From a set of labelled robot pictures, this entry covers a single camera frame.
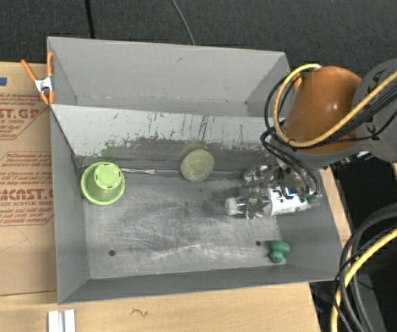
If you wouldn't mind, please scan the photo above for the brown cardboard board red print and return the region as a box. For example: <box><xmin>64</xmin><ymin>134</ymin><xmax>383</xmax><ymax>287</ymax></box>
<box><xmin>0</xmin><ymin>59</ymin><xmax>59</xmax><ymax>299</ymax></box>

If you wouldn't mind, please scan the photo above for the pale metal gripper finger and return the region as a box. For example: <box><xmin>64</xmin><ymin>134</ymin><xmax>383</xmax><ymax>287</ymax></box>
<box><xmin>242</xmin><ymin>165</ymin><xmax>273</xmax><ymax>187</ymax></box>
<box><xmin>245</xmin><ymin>199</ymin><xmax>274</xmax><ymax>221</ymax></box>

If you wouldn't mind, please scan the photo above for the olive green round sponge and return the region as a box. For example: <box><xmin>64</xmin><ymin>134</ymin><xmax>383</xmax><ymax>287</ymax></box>
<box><xmin>179</xmin><ymin>149</ymin><xmax>216</xmax><ymax>183</ymax></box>

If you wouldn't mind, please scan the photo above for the grey metal bin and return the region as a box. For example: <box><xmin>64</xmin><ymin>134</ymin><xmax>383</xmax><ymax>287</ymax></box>
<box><xmin>46</xmin><ymin>35</ymin><xmax>344</xmax><ymax>306</ymax></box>

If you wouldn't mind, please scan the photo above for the clear plastic bottle white cap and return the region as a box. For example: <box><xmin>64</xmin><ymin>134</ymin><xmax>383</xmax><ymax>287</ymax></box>
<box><xmin>225</xmin><ymin>192</ymin><xmax>273</xmax><ymax>217</ymax></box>

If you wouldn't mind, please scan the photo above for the light green plastic cup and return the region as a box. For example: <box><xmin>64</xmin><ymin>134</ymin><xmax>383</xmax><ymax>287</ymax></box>
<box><xmin>80</xmin><ymin>161</ymin><xmax>127</xmax><ymax>207</ymax></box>

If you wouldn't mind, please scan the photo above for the dark green toy animal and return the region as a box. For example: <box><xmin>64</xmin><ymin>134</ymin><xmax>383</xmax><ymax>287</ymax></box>
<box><xmin>266</xmin><ymin>239</ymin><xmax>292</xmax><ymax>264</ymax></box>

